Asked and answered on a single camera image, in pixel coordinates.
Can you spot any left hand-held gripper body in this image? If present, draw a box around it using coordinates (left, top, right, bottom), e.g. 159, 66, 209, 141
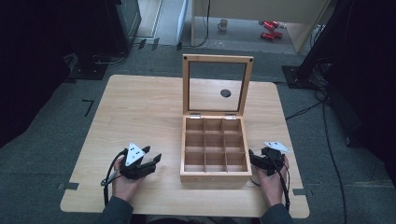
119, 142, 157, 181

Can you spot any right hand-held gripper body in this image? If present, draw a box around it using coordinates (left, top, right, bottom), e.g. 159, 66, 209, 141
261, 141, 290, 177

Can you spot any wooden compartment box with lid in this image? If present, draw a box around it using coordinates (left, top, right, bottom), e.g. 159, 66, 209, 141
179, 53, 254, 184

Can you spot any person's left hand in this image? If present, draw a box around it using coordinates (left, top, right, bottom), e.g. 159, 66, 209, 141
111, 158, 145, 203

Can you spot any person's right hand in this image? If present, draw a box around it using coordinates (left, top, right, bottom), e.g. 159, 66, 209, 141
256, 154, 290, 208

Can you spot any black floor tape corner mark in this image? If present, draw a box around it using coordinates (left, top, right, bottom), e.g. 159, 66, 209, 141
81, 99, 95, 118

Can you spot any black metal stand with base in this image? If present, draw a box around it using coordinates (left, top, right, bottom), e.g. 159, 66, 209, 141
281, 0, 356, 91

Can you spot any black equipment stand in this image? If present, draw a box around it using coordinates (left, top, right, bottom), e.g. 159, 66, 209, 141
68, 0, 143, 81

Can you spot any red metal object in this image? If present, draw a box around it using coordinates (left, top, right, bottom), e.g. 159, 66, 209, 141
259, 20, 281, 32

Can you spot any white panel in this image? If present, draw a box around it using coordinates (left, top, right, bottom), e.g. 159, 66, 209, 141
176, 0, 190, 45

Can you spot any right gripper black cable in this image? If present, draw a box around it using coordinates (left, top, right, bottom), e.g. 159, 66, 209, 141
270, 153, 291, 213

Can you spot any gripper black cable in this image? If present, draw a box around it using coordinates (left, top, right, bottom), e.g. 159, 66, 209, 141
270, 153, 291, 213
100, 148, 129, 207

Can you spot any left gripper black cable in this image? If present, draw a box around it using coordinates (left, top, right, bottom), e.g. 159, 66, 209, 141
100, 148, 129, 207

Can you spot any black floor cable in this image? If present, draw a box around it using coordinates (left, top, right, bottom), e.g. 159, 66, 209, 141
285, 90, 349, 224

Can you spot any black hanging cable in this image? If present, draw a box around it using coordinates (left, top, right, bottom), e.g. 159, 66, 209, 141
185, 0, 212, 49

